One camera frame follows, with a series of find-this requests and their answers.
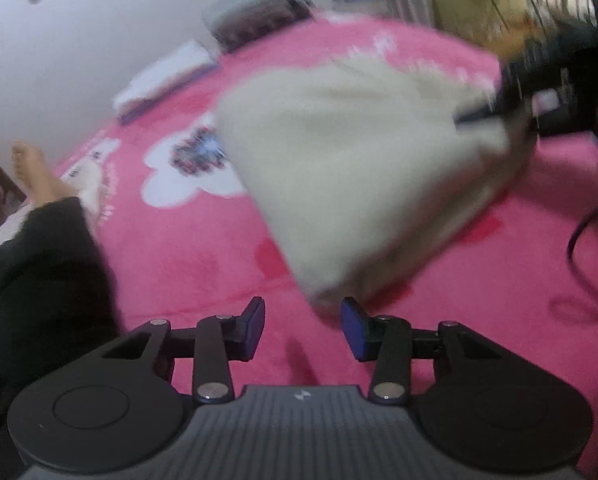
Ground beige zip hoodie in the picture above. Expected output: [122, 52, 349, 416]
[215, 58, 534, 311]

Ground pink floral blanket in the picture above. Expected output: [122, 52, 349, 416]
[52, 8, 598, 476]

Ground person left leg black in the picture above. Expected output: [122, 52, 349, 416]
[0, 142, 126, 480]

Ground folded purple cloth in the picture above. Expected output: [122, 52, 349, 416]
[116, 64, 219, 125]

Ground folded white towel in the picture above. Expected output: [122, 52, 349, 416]
[112, 40, 218, 117]

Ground folded grey brown blankets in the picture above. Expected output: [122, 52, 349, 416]
[203, 0, 313, 53]

